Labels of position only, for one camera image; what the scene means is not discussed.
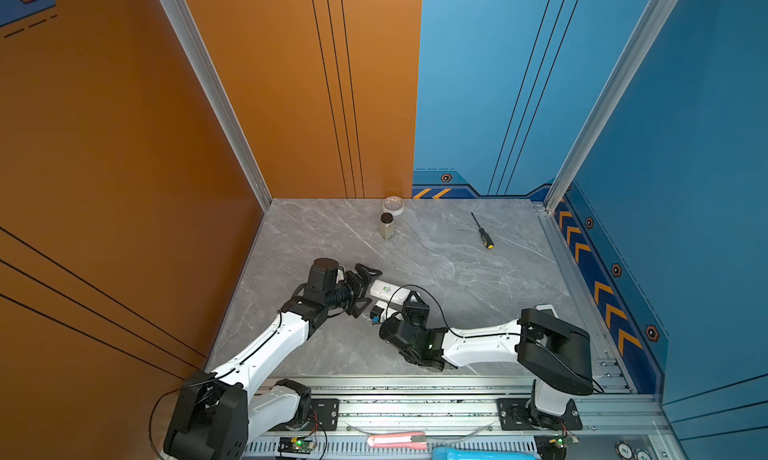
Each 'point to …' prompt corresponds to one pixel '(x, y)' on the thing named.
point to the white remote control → (386, 290)
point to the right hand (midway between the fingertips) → (413, 294)
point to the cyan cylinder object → (470, 453)
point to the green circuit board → (296, 445)
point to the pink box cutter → (411, 440)
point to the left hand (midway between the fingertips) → (380, 281)
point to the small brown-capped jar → (387, 226)
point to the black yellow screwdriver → (486, 237)
